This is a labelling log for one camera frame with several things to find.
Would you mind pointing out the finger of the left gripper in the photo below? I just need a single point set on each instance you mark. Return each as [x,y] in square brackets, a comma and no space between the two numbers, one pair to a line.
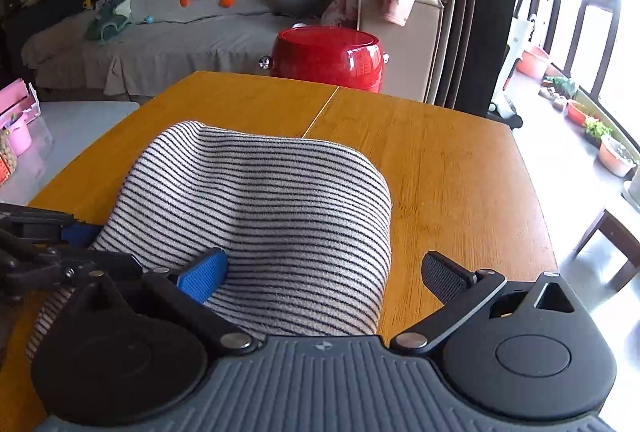
[38,226]
[27,268]

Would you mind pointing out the pink basin with contents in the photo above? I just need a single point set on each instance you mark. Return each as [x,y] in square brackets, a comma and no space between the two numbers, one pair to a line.
[615,157]

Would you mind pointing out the grey covered sofa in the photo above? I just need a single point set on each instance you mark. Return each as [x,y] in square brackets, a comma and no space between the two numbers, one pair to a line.
[166,43]

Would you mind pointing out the green plush toy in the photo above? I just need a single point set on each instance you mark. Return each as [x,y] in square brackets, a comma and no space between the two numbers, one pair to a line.
[111,20]

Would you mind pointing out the dark curtain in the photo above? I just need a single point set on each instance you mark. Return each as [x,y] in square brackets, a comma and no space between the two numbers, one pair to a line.
[471,53]

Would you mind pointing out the white plant pot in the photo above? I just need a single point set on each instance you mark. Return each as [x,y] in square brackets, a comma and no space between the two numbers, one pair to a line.
[631,190]

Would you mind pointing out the striped knit sweater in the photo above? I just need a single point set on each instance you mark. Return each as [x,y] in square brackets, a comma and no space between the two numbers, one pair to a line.
[305,225]

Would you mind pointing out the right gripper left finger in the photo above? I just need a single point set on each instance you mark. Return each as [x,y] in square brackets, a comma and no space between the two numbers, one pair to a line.
[179,296]

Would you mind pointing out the red round stool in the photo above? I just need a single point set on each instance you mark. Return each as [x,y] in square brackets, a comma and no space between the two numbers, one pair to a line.
[328,55]

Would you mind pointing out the red plastic basin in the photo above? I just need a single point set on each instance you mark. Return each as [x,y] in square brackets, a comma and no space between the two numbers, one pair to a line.
[577,113]

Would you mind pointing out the small wooden stool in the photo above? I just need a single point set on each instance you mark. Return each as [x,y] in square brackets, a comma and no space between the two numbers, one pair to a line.
[620,227]

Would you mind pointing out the pink bucket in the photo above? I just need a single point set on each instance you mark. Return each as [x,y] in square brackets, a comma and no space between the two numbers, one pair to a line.
[534,63]

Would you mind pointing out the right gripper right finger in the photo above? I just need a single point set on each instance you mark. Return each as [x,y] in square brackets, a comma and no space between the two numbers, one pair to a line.
[463,293]

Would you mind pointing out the pink storage box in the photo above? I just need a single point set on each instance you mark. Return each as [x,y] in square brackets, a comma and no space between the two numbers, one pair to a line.
[19,106]

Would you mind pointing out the green leafy plant tray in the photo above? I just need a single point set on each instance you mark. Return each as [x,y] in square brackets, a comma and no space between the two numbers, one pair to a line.
[594,130]

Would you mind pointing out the white upright vacuum cleaner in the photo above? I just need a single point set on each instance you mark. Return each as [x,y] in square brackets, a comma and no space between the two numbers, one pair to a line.
[500,109]

